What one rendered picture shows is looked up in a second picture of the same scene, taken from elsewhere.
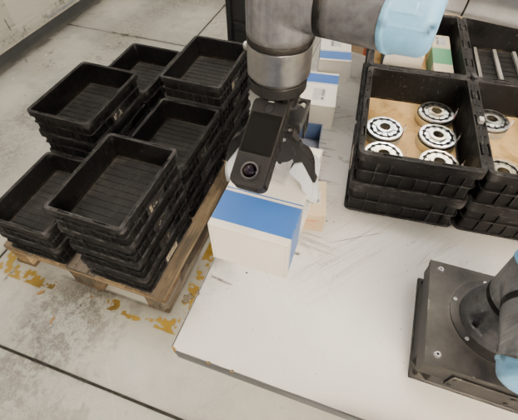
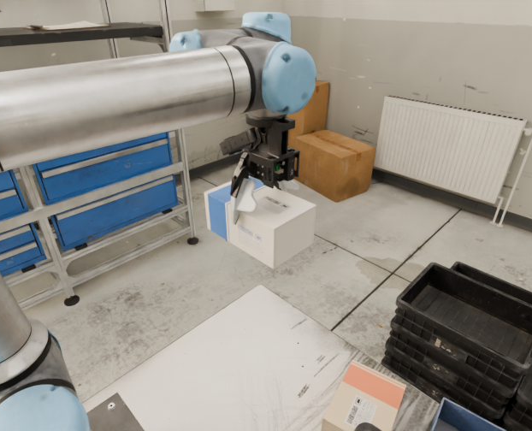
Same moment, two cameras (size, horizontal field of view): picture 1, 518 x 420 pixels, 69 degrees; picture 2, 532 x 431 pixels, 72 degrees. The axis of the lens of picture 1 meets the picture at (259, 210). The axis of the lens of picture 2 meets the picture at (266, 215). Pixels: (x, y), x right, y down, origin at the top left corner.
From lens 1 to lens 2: 0.91 m
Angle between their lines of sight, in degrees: 80
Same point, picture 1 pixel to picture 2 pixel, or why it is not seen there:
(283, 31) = not seen: hidden behind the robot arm
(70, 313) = (382, 337)
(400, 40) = not seen: hidden behind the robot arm
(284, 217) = (226, 196)
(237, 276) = (298, 335)
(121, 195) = (464, 327)
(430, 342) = (122, 410)
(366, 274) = not seen: outside the picture
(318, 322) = (220, 376)
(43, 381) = (331, 316)
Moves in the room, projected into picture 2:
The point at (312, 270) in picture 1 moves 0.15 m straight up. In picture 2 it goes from (273, 399) to (274, 355)
